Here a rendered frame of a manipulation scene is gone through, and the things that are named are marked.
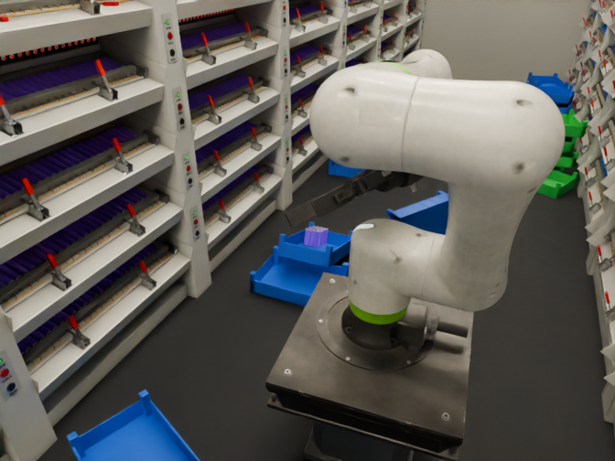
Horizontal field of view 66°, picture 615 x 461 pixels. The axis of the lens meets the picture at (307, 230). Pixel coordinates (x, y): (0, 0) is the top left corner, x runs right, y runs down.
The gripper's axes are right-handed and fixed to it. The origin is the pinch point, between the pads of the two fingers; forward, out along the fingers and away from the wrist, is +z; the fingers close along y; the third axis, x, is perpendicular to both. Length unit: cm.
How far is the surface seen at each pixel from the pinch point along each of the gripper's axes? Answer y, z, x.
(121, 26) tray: 37, 5, 58
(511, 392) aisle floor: 29, -43, -72
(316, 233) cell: 95, -39, -13
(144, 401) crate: 55, 41, -26
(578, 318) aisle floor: 39, -87, -75
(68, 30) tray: 28, 18, 56
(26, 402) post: 50, 62, -11
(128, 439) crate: 54, 48, -32
